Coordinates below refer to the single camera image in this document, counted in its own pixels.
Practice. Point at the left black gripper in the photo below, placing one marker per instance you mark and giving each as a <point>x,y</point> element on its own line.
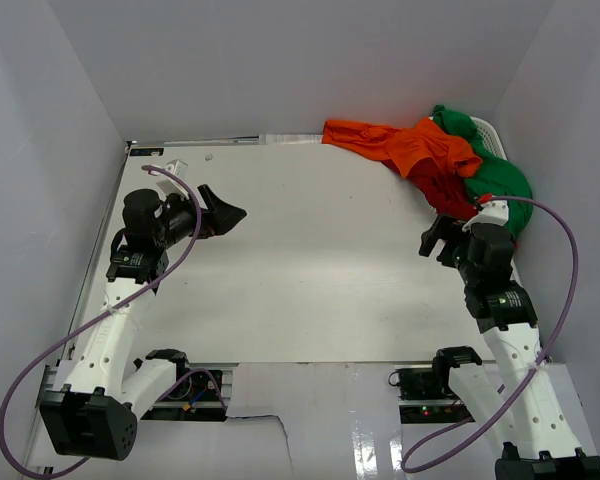
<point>219,217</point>

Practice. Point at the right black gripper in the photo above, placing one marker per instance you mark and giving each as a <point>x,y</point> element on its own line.
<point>440,229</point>

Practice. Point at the orange t shirt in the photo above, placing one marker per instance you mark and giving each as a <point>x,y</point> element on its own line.
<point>405,147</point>

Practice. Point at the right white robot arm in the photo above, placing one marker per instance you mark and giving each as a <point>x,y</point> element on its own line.
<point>524,423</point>

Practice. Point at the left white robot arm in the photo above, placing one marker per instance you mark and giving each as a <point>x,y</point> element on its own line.
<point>95,412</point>

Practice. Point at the red t shirt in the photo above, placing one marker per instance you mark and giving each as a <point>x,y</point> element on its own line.
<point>445,193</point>

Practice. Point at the green t shirt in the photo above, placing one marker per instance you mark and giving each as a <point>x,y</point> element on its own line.
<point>496,175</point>

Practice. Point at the white paper sheet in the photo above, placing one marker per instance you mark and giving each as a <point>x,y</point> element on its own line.
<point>271,139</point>

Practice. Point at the black label sticker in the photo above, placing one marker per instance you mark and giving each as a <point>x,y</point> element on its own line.
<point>146,152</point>

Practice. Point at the white perforated laundry basket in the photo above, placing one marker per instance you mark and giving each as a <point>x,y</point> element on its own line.
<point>490,135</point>

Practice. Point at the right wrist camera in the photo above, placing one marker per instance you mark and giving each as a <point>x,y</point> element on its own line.
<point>491,210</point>

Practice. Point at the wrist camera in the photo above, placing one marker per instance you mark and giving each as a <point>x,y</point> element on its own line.
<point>491,210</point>
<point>168,185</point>

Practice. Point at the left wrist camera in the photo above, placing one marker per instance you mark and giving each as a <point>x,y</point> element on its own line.
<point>168,185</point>

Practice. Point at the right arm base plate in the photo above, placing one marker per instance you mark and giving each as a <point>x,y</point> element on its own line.
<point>422,400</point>

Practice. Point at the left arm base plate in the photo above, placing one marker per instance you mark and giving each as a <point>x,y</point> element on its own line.
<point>196,399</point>

